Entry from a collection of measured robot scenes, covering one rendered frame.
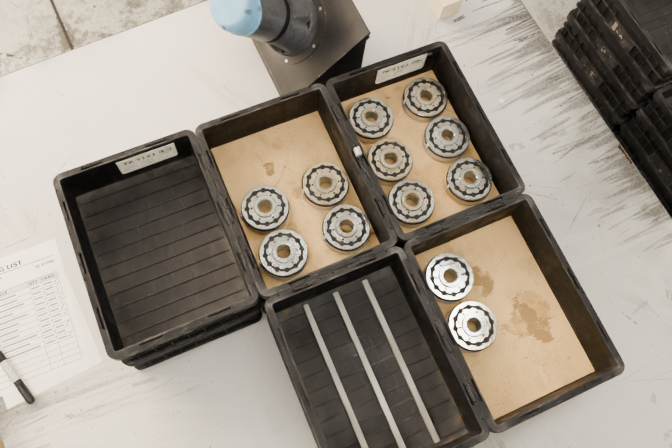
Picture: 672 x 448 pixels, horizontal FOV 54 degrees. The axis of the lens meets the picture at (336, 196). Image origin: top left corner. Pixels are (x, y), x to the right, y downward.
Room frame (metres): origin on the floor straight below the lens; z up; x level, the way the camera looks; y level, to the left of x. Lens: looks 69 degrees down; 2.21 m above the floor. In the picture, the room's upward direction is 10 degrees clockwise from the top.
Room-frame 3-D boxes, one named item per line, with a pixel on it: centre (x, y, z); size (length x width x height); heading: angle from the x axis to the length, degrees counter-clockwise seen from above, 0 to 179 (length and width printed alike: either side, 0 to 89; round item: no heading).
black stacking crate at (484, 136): (0.65, -0.16, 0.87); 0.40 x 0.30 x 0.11; 33
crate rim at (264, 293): (0.49, 0.09, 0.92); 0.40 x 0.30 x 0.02; 33
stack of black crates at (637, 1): (1.42, -0.89, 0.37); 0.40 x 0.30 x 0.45; 37
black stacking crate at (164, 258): (0.33, 0.34, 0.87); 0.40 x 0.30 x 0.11; 33
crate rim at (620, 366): (0.32, -0.38, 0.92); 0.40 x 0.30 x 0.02; 33
